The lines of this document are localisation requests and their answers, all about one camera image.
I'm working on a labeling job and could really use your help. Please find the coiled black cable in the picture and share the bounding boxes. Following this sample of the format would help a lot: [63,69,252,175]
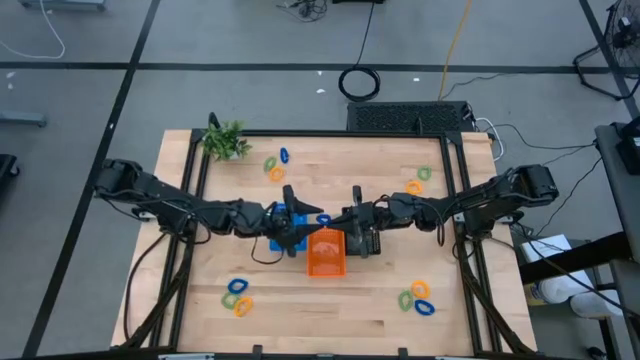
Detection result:
[338,0,382,103]

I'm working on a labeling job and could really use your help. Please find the yellow cable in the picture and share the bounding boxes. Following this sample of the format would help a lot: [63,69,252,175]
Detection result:
[438,0,474,101]

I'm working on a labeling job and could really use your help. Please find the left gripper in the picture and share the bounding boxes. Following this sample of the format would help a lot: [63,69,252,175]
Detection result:
[255,184,325,257]

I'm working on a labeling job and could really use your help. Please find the black computer case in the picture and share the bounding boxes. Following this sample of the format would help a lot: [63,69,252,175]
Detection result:
[346,101,475,134]

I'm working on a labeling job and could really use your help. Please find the blue plastic basket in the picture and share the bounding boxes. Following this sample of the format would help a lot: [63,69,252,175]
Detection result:
[268,202,309,253]

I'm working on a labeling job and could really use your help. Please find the black floor fan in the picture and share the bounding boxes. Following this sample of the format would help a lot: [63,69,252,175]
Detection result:
[572,0,640,101]

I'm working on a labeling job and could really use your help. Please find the white floor cable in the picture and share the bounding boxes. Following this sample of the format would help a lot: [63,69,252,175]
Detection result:
[0,0,67,60]

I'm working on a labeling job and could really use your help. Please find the white computer cable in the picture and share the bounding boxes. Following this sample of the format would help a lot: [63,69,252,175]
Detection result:
[473,117,506,162]

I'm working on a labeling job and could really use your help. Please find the grey table foot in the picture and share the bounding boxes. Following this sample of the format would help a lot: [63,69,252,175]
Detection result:
[18,0,107,12]
[0,110,48,129]

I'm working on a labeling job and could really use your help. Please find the white paper towel roll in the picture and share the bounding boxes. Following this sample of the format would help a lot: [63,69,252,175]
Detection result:
[537,273,596,305]

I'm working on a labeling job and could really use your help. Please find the grey side table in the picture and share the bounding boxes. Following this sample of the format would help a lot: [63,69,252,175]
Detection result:
[594,122,640,281]

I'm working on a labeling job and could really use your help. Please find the black aluminium table frame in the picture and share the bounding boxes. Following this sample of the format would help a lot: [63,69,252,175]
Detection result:
[119,128,536,360]

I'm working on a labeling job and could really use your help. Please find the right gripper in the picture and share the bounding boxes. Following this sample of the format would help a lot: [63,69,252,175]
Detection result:
[328,185,387,259]

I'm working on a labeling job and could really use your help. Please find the black caster base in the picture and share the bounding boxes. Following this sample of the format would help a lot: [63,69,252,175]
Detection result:
[0,153,20,181]

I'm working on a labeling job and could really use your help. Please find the tangled black cables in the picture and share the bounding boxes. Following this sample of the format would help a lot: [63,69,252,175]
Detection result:
[277,0,329,24]

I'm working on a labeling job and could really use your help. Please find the black device box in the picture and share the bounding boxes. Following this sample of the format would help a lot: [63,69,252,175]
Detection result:
[615,117,640,176]

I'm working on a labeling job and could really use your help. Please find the orange plastic basket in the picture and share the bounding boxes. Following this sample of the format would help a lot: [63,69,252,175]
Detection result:
[306,227,348,279]

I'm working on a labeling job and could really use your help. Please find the dark cart frame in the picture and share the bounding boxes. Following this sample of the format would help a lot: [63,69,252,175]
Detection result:
[519,232,631,284]

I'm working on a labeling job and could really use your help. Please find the potted green plant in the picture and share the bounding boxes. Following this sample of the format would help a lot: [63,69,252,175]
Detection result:
[201,119,253,162]

